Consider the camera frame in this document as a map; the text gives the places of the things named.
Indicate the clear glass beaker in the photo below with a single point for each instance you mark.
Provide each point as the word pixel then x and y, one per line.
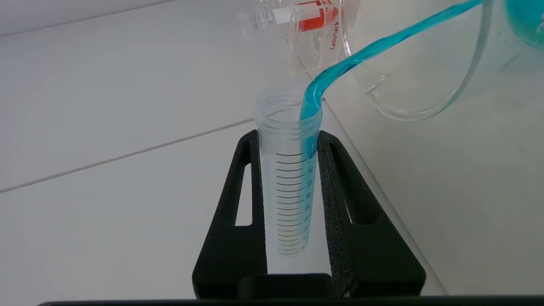
pixel 425 85

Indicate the blue pigment test tube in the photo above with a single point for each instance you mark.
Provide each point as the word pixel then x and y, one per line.
pixel 284 178

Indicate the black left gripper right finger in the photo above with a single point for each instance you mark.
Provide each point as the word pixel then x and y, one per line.
pixel 369 255

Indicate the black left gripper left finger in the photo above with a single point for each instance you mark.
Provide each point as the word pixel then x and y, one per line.
pixel 229 255

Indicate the clear acrylic test tube rack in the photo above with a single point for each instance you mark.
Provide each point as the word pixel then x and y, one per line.
pixel 297 46

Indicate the red pigment test tube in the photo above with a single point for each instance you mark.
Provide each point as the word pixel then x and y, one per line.
pixel 312 17

